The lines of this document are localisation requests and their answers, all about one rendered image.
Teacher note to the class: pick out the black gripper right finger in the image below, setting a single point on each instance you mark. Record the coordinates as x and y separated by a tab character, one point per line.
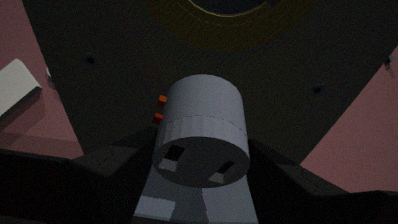
285	193

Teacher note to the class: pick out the grey cylinder with two slots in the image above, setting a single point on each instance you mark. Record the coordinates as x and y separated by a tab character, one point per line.
202	138

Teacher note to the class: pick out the dark grey flat bar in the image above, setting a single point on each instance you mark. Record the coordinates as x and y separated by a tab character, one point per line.
389	59

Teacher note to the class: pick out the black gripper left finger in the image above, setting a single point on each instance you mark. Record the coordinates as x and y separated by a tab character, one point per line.
102	187

